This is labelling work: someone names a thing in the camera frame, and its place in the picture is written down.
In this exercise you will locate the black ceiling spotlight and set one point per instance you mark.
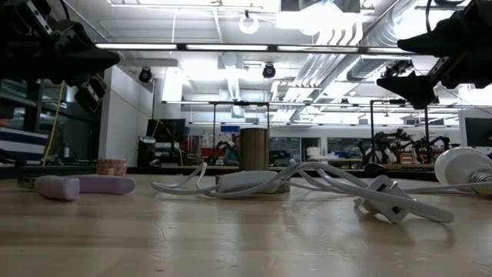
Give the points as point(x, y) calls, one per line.
point(269, 71)
point(145, 75)

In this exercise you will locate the white lightbulb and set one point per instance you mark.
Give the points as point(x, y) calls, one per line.
point(457, 165)

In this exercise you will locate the black waste bin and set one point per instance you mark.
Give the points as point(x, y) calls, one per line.
point(146, 152)

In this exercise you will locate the black aluminium rig frame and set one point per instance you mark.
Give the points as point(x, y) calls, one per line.
point(142, 172)

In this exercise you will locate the seated person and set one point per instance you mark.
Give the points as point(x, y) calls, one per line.
point(233, 150)

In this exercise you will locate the black background robot arm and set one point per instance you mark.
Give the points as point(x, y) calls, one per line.
point(384, 144)
point(438, 148)

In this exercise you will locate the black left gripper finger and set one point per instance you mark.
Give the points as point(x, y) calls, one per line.
point(80, 48)
point(80, 71)

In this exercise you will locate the blue white striped box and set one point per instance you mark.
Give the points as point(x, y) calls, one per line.
point(19, 146)

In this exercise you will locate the black background rig frame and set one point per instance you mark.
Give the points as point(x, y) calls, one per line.
point(240, 103)
point(396, 101)

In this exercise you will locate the dark glass cabinet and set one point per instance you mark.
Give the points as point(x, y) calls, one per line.
point(77, 131)

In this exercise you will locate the white LED light strip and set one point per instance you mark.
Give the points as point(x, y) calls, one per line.
point(134, 46)
point(319, 48)
point(227, 47)

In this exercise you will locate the black ceiling fixture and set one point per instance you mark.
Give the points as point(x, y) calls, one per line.
point(397, 67)

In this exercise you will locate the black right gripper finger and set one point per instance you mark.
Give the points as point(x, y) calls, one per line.
point(417, 88)
point(442, 38)

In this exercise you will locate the red cart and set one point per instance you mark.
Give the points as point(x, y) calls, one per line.
point(209, 155)

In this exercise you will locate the dark wall screen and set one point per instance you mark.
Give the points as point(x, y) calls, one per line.
point(478, 132)

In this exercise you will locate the black monitor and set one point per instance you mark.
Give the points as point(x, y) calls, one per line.
point(165, 131)

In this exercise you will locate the blue sign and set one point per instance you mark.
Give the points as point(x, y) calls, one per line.
point(230, 129)

